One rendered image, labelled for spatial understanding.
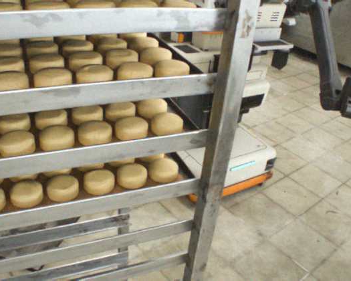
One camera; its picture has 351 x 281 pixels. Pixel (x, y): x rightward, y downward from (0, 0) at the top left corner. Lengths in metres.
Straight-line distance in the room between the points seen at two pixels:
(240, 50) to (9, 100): 0.29
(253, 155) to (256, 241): 0.51
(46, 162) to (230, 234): 1.65
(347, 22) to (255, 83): 3.10
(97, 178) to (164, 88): 0.19
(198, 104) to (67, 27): 1.78
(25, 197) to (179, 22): 0.33
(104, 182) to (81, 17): 0.27
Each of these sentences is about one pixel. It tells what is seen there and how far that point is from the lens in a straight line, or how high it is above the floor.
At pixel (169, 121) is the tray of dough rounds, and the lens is 0.58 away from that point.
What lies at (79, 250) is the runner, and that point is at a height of 0.96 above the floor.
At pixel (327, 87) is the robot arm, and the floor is 1.03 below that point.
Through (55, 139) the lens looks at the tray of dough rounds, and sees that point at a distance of 0.53.
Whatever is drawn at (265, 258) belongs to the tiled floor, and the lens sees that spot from 2.00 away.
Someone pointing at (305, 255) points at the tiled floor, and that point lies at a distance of 2.10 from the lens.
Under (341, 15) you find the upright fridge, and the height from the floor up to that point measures 0.74.
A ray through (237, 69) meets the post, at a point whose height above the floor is 1.26.
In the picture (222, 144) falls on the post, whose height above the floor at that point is 1.15.
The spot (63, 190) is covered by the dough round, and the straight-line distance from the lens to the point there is 0.58.
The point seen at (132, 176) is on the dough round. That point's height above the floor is 1.06.
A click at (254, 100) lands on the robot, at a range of 2.01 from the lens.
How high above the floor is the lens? 1.42
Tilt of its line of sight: 31 degrees down
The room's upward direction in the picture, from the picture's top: 6 degrees clockwise
